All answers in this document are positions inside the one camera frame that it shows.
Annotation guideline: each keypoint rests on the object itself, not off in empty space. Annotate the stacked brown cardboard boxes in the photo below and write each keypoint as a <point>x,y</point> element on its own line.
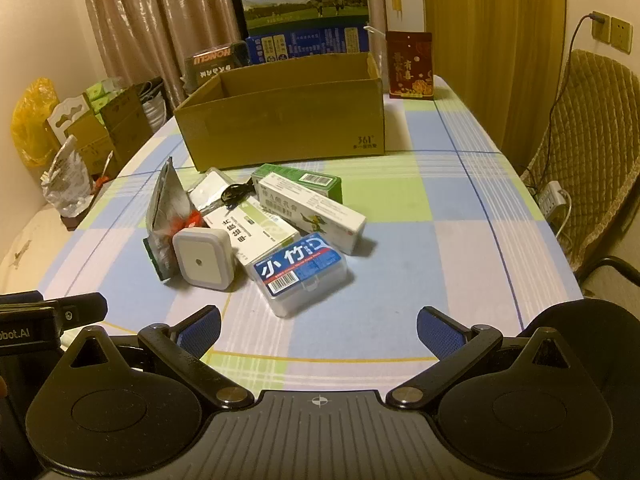
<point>105,120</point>

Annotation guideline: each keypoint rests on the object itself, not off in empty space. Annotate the wicker chair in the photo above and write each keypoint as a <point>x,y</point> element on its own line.
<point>590,150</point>

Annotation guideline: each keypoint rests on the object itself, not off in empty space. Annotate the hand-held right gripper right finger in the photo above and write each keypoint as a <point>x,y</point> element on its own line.
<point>441,332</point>

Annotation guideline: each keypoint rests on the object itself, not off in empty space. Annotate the crumpled silver foil bag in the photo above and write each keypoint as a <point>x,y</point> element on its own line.
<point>67,180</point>

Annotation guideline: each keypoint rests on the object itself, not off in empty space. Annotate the clear box with blue label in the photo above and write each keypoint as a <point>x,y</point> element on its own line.
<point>300,275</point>

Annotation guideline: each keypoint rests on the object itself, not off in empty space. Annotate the white power strip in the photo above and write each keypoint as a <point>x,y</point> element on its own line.
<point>554,200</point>

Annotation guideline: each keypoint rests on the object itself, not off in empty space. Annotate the beige curtain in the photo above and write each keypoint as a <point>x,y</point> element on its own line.
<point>160,15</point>

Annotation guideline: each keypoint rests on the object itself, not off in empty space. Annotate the green carton box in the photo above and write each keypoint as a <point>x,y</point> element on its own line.
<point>315,180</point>

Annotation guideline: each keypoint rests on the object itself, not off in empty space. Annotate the wall socket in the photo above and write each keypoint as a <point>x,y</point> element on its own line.
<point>612,27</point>

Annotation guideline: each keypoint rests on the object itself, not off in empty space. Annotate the silver foil snack packet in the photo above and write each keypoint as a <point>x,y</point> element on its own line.
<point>167,210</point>

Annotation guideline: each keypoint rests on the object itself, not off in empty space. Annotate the checked cloth covered desktop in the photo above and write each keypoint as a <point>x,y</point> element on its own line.
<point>425,240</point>

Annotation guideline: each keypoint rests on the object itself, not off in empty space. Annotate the blue printed box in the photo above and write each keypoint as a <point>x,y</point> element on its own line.
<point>310,42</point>

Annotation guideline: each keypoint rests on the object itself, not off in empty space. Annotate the red gift packet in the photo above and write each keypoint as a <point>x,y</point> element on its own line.
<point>410,65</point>

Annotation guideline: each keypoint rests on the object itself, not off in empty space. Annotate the dark printed box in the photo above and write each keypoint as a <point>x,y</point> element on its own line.
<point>215,62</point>

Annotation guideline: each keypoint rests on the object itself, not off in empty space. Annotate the brown cardboard box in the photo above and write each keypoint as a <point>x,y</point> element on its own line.
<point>280,120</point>

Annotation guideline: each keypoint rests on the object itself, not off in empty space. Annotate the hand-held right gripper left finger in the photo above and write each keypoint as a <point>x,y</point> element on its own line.
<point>201,331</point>

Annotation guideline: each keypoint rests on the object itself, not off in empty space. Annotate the yellow plastic bag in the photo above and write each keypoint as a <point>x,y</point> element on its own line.
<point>32,120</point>

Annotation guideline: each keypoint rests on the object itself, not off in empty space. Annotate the clear plastic package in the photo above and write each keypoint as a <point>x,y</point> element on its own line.
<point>207,187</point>

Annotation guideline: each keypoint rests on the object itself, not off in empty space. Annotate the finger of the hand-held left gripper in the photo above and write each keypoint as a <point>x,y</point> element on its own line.
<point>80,310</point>

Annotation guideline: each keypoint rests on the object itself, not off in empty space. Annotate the white medicine tablet box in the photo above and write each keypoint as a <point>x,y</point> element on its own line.
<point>250,232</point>

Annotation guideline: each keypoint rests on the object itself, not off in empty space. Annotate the white ointment box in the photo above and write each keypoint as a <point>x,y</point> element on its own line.
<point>320,210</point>

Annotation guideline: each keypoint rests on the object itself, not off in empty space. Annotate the golden brown curtain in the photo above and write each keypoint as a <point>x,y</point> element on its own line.
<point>495,35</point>

